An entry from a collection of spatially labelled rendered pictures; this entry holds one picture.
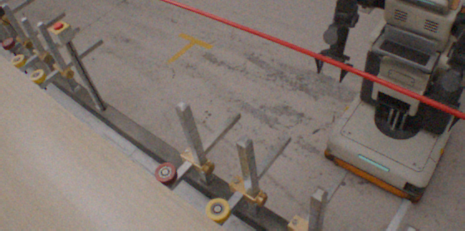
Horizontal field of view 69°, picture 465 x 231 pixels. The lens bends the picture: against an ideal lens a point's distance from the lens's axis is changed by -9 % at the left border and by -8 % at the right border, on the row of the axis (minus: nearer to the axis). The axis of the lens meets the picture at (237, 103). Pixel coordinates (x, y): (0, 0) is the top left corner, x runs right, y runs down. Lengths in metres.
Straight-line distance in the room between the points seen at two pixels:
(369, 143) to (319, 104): 0.66
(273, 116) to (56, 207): 1.65
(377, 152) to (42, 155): 1.67
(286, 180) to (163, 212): 1.18
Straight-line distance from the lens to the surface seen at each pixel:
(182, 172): 1.43
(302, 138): 2.50
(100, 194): 1.41
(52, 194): 1.52
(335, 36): 1.33
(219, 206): 1.25
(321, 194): 1.02
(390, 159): 2.14
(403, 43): 1.59
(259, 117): 2.62
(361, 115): 2.29
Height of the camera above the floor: 2.01
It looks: 47 degrees down
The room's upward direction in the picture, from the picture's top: 10 degrees counter-clockwise
